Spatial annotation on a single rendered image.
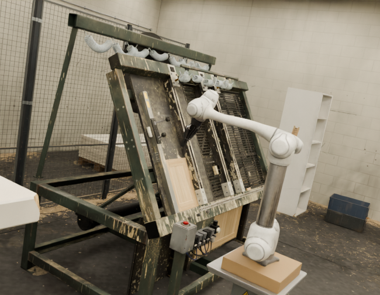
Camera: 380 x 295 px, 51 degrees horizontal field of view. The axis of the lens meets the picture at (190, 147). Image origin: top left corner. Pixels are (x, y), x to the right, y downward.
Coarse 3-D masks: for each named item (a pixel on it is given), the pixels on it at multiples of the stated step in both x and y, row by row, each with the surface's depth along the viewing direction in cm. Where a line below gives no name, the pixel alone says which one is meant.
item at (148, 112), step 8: (144, 96) 304; (144, 104) 303; (144, 112) 304; (152, 112) 306; (152, 128) 300; (152, 136) 301; (160, 144) 302; (160, 152) 299; (160, 160) 298; (160, 168) 298; (168, 176) 298; (168, 184) 295; (168, 192) 295; (168, 200) 295; (176, 200) 297; (176, 208) 294
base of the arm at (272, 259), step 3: (243, 252) 258; (243, 255) 257; (246, 255) 256; (270, 255) 251; (273, 255) 254; (267, 258) 251; (270, 258) 252; (273, 258) 255; (276, 258) 257; (255, 261) 251; (261, 261) 249; (264, 261) 249; (267, 261) 250; (270, 261) 252; (273, 261) 254; (276, 261) 257; (261, 264) 248; (264, 264) 247; (267, 264) 249
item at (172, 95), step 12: (168, 84) 335; (168, 96) 335; (180, 108) 335; (180, 120) 330; (180, 132) 331; (180, 144) 331; (192, 156) 329; (192, 168) 326; (192, 180) 326; (204, 192) 326
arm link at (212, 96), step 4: (208, 92) 251; (212, 92) 250; (216, 92) 254; (204, 96) 251; (208, 96) 250; (212, 96) 250; (216, 96) 251; (208, 100) 249; (212, 100) 251; (216, 100) 252; (212, 104) 251
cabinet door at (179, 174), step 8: (168, 160) 308; (176, 160) 317; (184, 160) 326; (168, 168) 305; (176, 168) 314; (184, 168) 323; (176, 176) 311; (184, 176) 320; (176, 184) 307; (184, 184) 316; (192, 184) 326; (176, 192) 304; (184, 192) 313; (192, 192) 322; (184, 200) 310; (192, 200) 319; (184, 208) 306
